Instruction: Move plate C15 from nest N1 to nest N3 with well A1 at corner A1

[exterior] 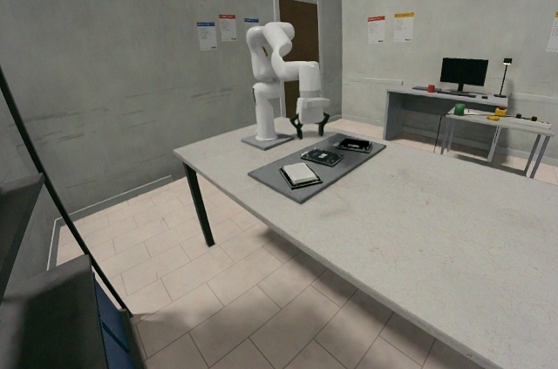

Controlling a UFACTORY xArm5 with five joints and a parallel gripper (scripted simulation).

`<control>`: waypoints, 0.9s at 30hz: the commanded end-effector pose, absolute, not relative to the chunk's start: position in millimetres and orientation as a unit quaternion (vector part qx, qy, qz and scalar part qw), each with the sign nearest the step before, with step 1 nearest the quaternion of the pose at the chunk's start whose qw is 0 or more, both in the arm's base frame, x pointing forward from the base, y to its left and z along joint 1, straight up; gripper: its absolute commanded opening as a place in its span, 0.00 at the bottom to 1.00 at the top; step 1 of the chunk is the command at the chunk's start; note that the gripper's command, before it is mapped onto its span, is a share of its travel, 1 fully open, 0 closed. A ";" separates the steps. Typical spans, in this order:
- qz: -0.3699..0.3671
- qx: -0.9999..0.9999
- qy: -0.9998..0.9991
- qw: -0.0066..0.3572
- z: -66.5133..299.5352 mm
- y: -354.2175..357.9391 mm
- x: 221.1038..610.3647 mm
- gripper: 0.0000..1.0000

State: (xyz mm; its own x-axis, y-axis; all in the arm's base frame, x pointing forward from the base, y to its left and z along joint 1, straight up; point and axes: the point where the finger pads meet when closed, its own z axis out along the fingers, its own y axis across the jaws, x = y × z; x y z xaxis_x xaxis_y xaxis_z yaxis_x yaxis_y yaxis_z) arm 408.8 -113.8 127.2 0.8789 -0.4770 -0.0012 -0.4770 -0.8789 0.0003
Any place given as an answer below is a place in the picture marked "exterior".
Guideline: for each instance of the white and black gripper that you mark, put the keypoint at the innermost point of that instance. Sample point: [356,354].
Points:
[308,116]

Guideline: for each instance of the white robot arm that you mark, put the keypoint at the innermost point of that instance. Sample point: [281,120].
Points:
[306,72]

